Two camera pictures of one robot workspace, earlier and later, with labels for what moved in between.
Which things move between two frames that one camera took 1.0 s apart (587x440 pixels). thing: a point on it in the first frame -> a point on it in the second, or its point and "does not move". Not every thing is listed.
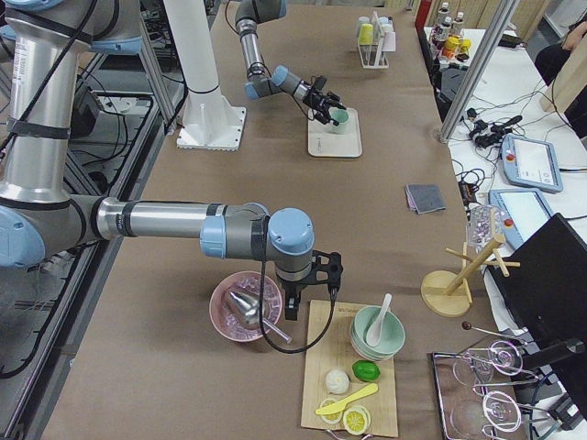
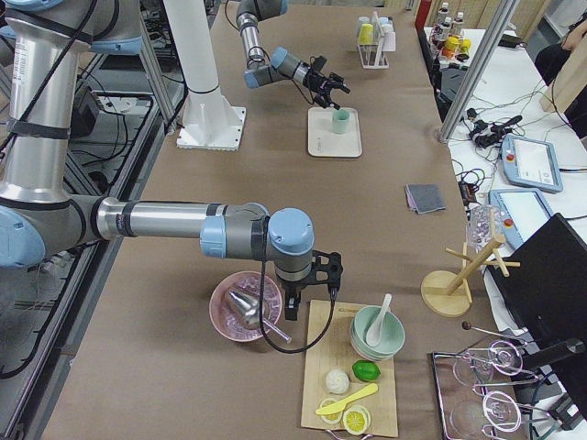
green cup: [340, 115] does not move
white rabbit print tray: [322, 142] does not move
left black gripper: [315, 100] -> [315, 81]
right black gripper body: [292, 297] does not move
